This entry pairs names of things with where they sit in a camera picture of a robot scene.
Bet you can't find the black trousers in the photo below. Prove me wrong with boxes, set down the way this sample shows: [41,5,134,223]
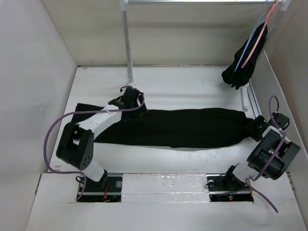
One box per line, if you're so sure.
[68,103,255,149]

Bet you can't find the blue clothes hanger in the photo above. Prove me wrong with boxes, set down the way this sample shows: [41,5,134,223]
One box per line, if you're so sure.
[234,0,268,72]

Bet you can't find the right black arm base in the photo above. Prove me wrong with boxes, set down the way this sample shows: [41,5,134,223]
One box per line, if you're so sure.
[205,176,254,202]

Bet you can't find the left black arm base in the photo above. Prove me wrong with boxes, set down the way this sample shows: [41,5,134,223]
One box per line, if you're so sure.
[76,173,123,203]

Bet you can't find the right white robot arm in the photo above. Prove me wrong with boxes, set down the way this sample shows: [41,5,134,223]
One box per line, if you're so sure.
[245,112,300,181]

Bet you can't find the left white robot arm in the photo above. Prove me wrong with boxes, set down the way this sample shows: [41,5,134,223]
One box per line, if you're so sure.
[56,87,148,191]

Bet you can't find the black garment on hanger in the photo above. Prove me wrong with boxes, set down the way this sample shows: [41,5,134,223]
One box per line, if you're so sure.
[221,23,268,90]

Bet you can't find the pink clothes hanger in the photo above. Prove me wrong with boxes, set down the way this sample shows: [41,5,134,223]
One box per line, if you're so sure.
[241,0,279,68]

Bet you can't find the silver clothes rack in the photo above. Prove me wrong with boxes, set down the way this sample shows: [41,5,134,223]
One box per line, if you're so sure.
[118,0,293,112]

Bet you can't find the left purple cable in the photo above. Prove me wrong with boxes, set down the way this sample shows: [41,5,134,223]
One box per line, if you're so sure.
[43,86,146,202]

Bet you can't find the purple cable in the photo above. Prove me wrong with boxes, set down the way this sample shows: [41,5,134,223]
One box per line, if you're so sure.
[43,86,146,202]
[245,95,286,214]

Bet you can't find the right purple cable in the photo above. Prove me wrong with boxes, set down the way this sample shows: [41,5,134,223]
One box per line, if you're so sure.
[245,95,286,214]

